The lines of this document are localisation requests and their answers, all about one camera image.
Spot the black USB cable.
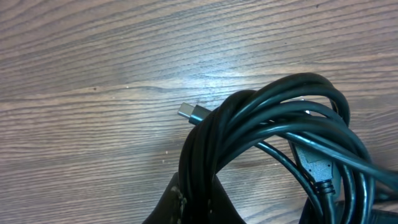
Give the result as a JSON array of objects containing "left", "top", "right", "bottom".
[{"left": 177, "top": 72, "right": 398, "bottom": 224}]

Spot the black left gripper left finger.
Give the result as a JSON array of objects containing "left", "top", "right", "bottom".
[{"left": 143, "top": 173, "right": 245, "bottom": 224}]

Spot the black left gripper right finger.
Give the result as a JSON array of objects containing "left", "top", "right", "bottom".
[{"left": 299, "top": 195, "right": 397, "bottom": 224}]

